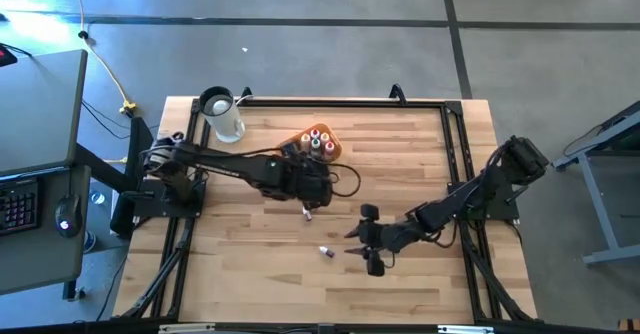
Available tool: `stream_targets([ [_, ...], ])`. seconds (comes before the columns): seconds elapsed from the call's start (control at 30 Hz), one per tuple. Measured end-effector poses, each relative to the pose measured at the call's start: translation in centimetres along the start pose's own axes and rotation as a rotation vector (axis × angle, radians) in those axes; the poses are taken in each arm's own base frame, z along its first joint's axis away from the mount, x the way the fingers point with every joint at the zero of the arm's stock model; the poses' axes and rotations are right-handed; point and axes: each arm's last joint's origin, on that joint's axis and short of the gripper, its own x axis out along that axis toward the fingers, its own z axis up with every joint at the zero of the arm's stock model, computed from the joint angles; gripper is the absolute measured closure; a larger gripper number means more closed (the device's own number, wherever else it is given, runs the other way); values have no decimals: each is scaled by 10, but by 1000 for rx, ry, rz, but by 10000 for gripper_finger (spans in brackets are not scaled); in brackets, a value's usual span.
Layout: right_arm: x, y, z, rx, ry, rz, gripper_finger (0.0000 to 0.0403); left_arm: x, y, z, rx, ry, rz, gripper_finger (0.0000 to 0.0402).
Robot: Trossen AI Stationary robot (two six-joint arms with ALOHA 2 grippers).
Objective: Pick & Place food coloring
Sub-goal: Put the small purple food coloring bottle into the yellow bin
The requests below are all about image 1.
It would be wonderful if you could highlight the black desk leg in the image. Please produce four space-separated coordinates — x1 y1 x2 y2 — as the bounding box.
74 116 155 195

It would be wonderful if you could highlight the black computer mouse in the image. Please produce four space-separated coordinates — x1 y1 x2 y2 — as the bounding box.
54 193 84 239

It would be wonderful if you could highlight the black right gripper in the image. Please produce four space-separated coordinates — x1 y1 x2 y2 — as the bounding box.
343 203 419 278

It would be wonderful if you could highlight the black device with red light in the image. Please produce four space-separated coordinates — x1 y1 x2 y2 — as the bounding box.
0 43 19 69

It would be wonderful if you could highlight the black controller box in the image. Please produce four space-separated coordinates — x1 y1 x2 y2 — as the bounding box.
109 192 137 239

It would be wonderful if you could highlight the black aluminium table frame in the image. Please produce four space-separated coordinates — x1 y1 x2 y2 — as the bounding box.
113 96 540 325

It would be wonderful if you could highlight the yellow plastic bin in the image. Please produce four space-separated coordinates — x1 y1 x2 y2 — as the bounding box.
278 122 344 164

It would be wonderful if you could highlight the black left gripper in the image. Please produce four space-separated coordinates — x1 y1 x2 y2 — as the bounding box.
277 146 335 211

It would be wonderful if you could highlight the white cylindrical tumbler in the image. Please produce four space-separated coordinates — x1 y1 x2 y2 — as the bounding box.
198 85 247 144

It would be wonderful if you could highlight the silver aluminium bar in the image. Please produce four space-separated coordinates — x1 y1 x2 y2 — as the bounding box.
438 324 495 334
158 323 216 334

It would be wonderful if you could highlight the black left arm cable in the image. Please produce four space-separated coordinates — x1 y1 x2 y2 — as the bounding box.
327 162 363 199

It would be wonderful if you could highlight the grey metal table frame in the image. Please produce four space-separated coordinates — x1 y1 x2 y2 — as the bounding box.
551 98 640 267

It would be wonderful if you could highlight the grey raised desk panel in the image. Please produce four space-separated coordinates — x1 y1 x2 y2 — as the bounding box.
0 48 89 178

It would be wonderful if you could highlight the black keyboard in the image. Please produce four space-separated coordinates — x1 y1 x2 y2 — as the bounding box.
0 176 42 237

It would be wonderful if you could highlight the dark grey desk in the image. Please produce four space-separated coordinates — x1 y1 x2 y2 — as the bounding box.
0 166 92 296

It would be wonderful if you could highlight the yellow floor cable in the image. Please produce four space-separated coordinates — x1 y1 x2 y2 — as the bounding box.
64 0 138 117

